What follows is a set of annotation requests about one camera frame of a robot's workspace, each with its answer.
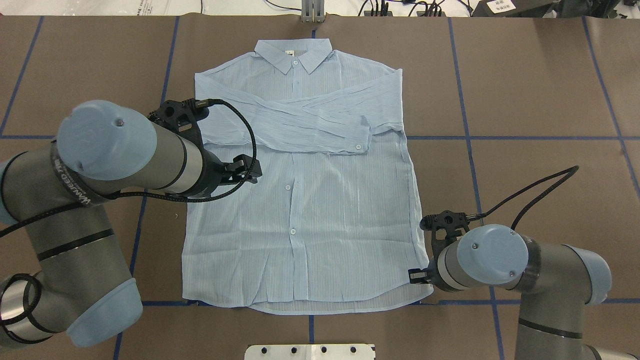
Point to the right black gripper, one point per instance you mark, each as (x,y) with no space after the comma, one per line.
(432,274)

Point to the white pedestal column with base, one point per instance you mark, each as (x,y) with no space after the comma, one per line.
(326,351)

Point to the aluminium frame post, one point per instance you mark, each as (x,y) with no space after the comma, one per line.
(313,11)

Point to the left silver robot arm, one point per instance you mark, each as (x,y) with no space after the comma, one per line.
(57,193)

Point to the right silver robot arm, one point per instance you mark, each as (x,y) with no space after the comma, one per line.
(556,283)

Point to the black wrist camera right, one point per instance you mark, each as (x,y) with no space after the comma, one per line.
(445,229)

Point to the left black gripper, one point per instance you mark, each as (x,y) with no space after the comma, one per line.
(212,175)

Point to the light blue button-up shirt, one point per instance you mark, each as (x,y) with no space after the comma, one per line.
(332,226)

